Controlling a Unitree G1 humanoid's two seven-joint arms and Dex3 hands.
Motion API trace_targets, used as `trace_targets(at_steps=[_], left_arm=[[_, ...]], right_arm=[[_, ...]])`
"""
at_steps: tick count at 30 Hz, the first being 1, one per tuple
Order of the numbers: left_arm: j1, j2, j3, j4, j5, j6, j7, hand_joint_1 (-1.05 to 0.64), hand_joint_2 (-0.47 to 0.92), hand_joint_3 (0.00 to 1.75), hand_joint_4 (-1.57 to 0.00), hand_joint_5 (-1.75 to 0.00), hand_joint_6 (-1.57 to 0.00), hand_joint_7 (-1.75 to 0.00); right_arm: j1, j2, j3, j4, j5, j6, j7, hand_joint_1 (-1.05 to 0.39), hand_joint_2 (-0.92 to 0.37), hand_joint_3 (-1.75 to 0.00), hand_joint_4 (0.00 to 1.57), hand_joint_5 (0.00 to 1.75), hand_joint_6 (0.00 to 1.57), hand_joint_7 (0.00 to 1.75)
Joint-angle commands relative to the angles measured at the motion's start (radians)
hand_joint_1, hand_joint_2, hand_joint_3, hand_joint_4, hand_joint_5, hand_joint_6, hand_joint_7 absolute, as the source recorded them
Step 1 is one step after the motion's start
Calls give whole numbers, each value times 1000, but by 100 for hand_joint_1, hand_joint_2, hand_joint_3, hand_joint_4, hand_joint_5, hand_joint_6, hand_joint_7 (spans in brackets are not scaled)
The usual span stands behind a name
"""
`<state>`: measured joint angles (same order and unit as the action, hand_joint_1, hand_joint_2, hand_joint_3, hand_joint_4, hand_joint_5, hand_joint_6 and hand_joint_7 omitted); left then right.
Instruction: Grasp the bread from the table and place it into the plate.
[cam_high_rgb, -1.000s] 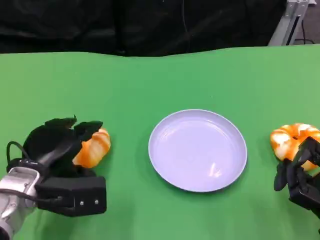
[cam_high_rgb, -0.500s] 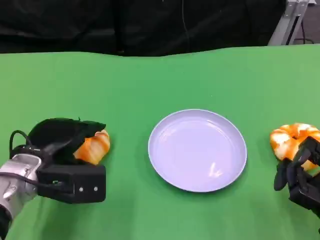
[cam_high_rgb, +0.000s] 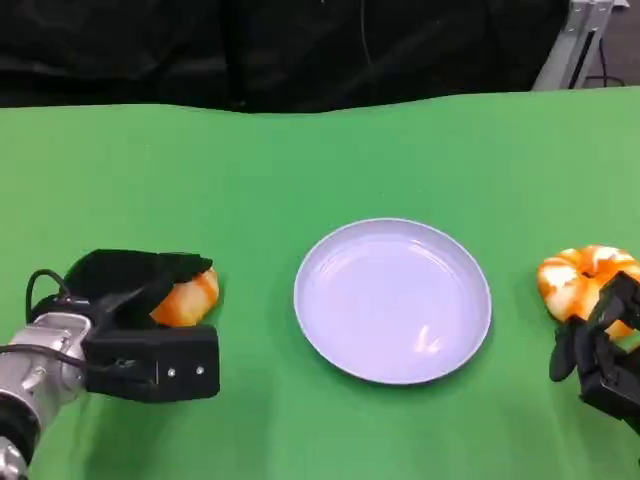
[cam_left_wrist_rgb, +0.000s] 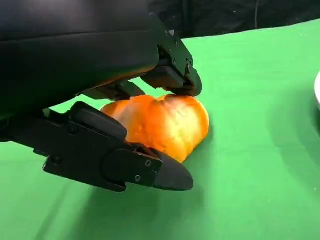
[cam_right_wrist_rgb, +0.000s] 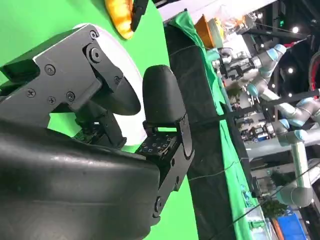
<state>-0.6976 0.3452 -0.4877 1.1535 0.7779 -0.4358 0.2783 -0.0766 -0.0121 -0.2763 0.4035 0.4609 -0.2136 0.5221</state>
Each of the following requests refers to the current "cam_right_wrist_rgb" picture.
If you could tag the orange container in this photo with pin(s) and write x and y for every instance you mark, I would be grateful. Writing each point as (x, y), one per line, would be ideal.
(203, 30)

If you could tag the green table cloth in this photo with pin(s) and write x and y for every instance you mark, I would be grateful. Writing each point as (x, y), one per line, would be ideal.
(37, 20)

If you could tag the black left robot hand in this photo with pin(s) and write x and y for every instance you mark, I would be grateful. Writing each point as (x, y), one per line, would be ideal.
(138, 12)

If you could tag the black backdrop cloth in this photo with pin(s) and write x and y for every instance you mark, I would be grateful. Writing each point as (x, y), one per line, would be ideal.
(200, 100)

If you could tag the lilac plate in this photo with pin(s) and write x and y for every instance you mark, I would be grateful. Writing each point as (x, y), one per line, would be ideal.
(117, 55)

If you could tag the green draped cloth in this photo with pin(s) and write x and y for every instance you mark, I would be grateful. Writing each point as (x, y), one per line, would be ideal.
(232, 162)

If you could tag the blue box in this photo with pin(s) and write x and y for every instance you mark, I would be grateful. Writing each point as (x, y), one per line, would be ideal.
(290, 227)

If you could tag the orange white pumpkin-shaped bread roll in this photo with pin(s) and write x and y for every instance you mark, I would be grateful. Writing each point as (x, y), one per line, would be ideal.
(120, 17)

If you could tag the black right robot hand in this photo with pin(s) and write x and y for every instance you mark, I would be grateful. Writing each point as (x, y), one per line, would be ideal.
(75, 187)

